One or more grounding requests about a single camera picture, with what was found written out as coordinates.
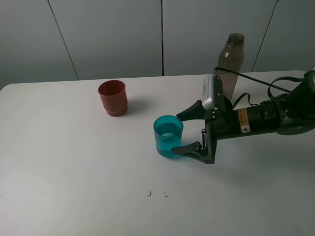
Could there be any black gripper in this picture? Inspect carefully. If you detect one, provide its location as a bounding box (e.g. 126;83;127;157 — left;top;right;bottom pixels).
171;76;233;164

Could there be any teal translucent plastic cup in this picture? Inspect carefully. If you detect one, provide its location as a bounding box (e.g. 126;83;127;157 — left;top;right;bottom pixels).
153;115;184;158

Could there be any brown translucent water bottle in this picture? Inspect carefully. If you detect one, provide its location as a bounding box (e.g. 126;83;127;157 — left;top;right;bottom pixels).
217;33;245;100

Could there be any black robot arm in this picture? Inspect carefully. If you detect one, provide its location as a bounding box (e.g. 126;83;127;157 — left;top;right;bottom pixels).
171;71;315;164

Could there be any red plastic cup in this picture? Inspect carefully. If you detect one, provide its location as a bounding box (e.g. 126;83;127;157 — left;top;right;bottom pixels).
97;80;128;117

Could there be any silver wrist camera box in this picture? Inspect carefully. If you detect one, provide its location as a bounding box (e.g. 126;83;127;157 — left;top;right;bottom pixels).
201;73;217;110

